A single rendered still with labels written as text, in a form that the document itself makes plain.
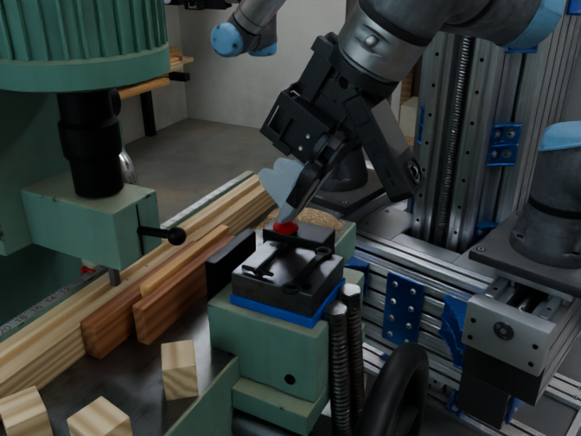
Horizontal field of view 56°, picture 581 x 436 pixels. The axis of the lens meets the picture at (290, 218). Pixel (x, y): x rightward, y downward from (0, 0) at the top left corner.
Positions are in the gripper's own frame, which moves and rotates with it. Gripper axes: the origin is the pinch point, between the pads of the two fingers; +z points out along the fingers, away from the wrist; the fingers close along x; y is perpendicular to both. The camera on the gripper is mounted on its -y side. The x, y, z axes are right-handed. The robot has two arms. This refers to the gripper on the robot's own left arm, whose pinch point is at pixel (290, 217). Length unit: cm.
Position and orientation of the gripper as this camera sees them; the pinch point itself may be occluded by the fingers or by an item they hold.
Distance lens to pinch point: 63.4
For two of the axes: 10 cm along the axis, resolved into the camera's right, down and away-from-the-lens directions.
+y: -7.7, -6.2, 1.3
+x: -4.5, 4.0, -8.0
